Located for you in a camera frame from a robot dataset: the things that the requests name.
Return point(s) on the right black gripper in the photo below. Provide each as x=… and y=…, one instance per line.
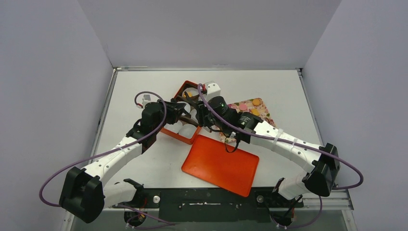
x=200, y=115

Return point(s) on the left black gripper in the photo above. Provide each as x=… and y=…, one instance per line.
x=175, y=111

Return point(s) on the orange cookie tin box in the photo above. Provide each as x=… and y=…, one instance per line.
x=187, y=140

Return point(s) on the floral tray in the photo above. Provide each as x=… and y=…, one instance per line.
x=258, y=110

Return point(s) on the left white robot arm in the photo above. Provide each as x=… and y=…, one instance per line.
x=85, y=192

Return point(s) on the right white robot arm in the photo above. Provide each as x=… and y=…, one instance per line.
x=319, y=163

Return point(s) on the white paper cup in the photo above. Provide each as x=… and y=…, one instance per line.
x=187, y=131
x=175, y=128

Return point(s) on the pink round cookie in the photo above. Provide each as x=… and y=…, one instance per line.
x=242, y=107

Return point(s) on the round orange cookie top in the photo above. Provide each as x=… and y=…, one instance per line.
x=256, y=102

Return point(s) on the orange tin lid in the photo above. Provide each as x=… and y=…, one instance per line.
x=209, y=161

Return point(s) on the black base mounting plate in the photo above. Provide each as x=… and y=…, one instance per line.
x=215, y=204

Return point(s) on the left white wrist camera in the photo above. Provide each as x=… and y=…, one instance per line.
x=146, y=99

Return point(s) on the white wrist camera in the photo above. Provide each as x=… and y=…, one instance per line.
x=211, y=90
x=146, y=99

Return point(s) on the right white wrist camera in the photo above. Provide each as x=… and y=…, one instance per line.
x=211, y=90

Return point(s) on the aluminium frame rail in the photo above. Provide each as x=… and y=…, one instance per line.
x=205, y=68

